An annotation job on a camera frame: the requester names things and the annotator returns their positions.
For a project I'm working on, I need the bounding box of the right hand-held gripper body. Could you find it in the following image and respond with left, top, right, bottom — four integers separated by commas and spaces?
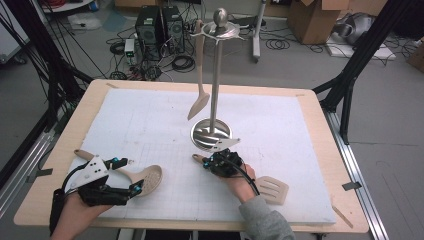
209, 137, 245, 179

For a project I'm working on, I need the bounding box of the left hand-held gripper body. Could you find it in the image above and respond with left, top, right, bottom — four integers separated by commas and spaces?
71, 154, 134, 207

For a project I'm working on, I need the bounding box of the perforated beige skimmer spoon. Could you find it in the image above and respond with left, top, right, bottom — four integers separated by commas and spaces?
73, 148, 164, 198

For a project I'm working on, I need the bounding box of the slotted beige spatula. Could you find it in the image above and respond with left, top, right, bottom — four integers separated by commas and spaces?
192, 153, 290, 206

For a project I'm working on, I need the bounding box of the solid beige spatula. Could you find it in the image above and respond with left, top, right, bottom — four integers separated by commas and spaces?
187, 19, 211, 122

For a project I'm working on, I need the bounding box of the steel utensil stand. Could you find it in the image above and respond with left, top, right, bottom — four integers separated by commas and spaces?
190, 7, 249, 152

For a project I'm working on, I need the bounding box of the person's right hand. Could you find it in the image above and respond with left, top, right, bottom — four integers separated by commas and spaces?
219, 163, 258, 204

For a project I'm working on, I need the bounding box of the person's left hand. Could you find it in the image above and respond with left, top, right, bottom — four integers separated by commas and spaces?
49, 192, 113, 240

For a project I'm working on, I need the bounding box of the white grid mat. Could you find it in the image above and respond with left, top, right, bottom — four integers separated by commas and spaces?
68, 88, 338, 224

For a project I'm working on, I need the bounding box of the grey tape piece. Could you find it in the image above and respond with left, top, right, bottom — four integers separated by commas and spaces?
341, 181, 363, 192
25, 167, 54, 184

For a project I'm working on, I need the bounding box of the small silver power box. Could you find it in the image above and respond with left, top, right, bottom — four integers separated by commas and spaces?
124, 38, 136, 65

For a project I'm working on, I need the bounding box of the black computer tower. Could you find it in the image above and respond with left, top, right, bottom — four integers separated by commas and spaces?
134, 5, 164, 62
162, 5, 186, 54

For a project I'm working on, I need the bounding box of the black flat device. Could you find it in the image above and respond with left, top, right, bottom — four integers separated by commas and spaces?
231, 15, 267, 29

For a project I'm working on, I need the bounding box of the white plastic bag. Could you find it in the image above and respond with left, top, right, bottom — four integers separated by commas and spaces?
67, 12, 103, 32

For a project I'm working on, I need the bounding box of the open cardboard box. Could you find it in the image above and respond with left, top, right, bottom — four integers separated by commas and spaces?
287, 0, 351, 46

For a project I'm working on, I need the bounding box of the white cabinet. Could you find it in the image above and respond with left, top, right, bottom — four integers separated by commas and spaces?
0, 0, 32, 64

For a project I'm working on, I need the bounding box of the white round table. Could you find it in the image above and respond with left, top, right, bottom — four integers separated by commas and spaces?
39, 0, 97, 14

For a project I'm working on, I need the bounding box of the white flat board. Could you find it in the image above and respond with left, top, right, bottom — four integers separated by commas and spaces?
325, 34, 398, 62

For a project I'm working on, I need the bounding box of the grey bag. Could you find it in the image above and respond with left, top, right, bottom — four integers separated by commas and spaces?
333, 12, 376, 46

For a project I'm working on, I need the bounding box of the brown box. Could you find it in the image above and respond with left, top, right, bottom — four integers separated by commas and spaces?
407, 37, 424, 73

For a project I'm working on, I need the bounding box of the aluminium rail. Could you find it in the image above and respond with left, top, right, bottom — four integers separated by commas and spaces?
320, 109, 390, 240
0, 129, 57, 219

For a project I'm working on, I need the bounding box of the thick black cable coil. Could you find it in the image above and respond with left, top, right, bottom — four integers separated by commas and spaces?
171, 54, 197, 74

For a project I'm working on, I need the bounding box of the small black cable coil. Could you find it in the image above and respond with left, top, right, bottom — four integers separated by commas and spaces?
109, 41, 127, 56

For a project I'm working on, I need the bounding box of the thin black cable coil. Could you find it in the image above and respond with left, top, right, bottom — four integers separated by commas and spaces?
265, 38, 292, 51

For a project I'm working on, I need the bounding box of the black metal frame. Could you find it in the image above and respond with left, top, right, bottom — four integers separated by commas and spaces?
312, 0, 416, 146
0, 0, 95, 189

